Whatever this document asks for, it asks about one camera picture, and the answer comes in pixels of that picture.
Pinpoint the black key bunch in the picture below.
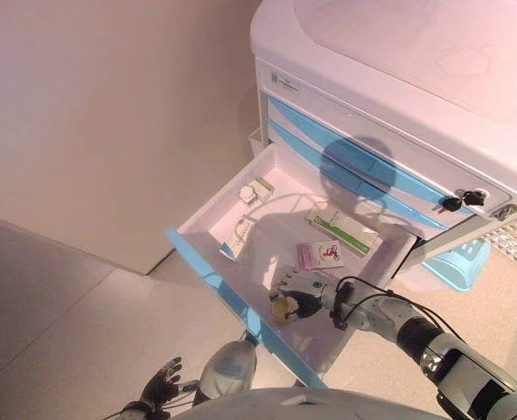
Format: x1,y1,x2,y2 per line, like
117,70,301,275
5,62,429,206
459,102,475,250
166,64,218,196
441,188,489,215

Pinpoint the blue white medicine box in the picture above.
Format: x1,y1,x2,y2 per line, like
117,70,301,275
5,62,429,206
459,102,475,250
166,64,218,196
217,215,257,263

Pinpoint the metal side lock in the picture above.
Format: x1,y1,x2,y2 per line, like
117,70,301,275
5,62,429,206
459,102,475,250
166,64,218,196
492,203,517,221

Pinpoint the light blue waste bin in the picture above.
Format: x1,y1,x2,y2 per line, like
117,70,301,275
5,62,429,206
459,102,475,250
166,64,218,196
422,238,493,291

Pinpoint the pink medicine box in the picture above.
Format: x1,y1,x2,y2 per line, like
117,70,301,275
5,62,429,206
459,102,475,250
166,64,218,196
296,241,345,270

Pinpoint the yellow pill bottle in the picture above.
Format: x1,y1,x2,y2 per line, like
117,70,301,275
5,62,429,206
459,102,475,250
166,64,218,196
269,295,302,326

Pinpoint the white mesh side basket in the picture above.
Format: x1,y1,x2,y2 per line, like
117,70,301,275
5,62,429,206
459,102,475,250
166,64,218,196
479,208,517,264

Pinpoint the robot left leg grey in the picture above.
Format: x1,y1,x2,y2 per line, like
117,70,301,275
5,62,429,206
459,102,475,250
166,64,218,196
192,334,259,406

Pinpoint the small white side bin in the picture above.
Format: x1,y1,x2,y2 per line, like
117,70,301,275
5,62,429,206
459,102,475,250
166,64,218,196
248,126,264,162

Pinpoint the robot right hand black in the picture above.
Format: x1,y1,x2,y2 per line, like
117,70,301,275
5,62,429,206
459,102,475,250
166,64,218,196
269,269,333,323

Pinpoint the small green white box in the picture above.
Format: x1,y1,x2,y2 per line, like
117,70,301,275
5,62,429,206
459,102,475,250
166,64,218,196
251,178,275,203

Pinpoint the white lockable drawer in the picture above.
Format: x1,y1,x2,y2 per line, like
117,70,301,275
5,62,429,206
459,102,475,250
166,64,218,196
260,65,512,216

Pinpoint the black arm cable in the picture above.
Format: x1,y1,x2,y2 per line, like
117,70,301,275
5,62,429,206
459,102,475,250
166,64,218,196
332,277,460,347

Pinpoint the drawer with blue front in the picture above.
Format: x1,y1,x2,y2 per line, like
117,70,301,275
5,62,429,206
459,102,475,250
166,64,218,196
266,94,478,216
165,143,416,390
268,120,454,232

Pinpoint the white medical cart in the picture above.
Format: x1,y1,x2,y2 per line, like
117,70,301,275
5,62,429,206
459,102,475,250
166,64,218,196
248,0,517,272

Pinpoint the robot left hand black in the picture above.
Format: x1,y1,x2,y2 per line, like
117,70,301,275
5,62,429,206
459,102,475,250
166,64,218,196
139,356,200,411

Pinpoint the long green white box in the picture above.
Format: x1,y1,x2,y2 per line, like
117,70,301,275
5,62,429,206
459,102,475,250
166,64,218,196
305,208,384,256

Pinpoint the robot grey torso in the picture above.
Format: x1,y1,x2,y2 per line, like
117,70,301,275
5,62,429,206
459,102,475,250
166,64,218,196
174,387,451,420

